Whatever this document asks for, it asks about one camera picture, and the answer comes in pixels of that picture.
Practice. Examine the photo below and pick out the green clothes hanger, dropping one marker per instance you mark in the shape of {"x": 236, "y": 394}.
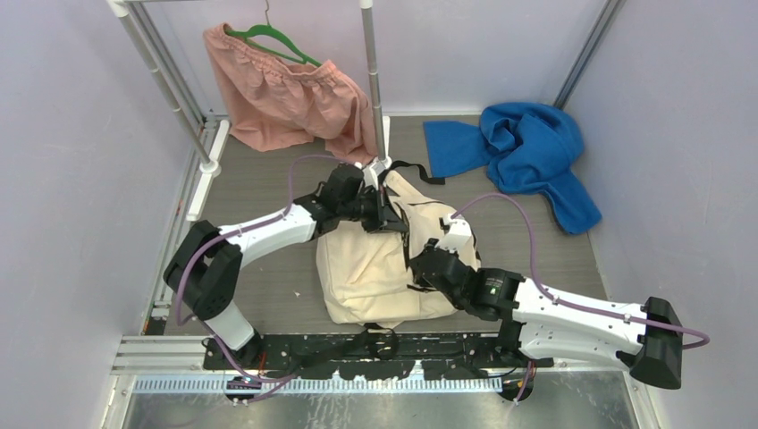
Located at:
{"x": 269, "y": 39}

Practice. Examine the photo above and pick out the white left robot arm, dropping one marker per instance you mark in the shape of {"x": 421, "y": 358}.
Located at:
{"x": 204, "y": 270}

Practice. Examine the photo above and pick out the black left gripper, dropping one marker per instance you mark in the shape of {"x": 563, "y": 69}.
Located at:
{"x": 384, "y": 216}

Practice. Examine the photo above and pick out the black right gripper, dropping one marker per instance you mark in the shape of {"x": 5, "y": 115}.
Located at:
{"x": 418, "y": 279}

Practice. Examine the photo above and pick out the metal clothes rack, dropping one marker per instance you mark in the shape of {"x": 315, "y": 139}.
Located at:
{"x": 237, "y": 89}

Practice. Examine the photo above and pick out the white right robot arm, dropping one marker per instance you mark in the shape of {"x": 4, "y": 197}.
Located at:
{"x": 540, "y": 322}

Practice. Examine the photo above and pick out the pink garment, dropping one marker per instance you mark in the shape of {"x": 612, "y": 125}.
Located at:
{"x": 293, "y": 100}

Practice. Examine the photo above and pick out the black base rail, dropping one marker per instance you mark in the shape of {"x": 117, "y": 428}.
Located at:
{"x": 373, "y": 355}

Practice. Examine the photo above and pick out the blue cloth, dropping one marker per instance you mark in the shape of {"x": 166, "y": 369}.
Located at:
{"x": 525, "y": 149}

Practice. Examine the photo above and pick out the cream canvas backpack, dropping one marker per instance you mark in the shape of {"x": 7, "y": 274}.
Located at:
{"x": 365, "y": 277}

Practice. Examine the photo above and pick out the metal corner pole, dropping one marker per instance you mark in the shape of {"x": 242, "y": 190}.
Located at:
{"x": 600, "y": 28}

